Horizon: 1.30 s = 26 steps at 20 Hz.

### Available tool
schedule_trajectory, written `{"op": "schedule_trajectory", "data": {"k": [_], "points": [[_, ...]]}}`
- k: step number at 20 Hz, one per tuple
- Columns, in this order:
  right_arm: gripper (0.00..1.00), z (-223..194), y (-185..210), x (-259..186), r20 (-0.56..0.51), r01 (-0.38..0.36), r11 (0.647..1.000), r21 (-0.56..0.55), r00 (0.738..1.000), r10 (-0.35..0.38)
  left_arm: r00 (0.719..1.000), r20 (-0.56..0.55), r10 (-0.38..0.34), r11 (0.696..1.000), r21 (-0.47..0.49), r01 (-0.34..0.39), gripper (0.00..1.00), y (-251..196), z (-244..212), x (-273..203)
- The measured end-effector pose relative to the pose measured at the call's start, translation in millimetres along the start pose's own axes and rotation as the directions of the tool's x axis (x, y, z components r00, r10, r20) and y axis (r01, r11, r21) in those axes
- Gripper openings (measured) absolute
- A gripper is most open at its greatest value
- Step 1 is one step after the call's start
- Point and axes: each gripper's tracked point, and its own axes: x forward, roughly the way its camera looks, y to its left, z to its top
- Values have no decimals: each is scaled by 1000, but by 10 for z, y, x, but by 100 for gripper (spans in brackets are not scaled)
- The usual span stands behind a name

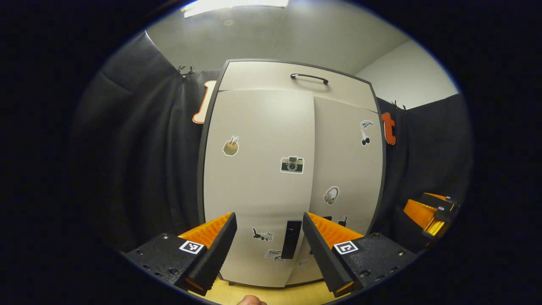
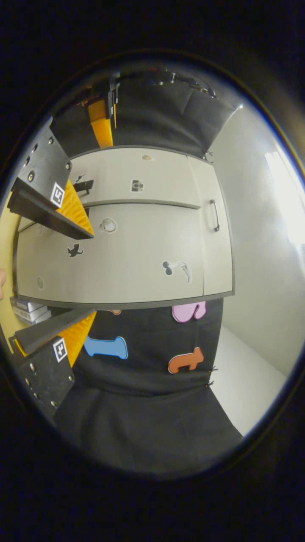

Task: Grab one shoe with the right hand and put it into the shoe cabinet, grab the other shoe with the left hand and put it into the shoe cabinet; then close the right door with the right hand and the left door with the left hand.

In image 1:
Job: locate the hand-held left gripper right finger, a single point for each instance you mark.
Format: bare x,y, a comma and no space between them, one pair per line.
324,254

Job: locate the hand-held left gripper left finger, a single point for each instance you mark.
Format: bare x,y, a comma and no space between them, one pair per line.
218,254

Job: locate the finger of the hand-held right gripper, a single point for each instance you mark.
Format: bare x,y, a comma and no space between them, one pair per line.
421,214
442,202

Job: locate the white cabinet door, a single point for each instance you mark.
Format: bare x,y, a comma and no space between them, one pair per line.
347,161
258,190

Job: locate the white shoe cabinet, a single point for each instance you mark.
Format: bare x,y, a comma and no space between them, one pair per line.
200,178

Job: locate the white cabinet drawer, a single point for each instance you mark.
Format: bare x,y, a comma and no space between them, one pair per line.
262,76

